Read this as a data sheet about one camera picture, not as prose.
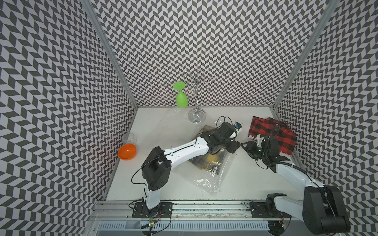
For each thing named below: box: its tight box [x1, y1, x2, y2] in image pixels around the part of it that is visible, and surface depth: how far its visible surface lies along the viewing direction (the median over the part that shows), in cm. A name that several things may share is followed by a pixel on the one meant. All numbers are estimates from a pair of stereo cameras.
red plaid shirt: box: [248, 116, 297, 156], surface depth 100 cm
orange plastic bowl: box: [118, 143, 137, 161], surface depth 91 cm
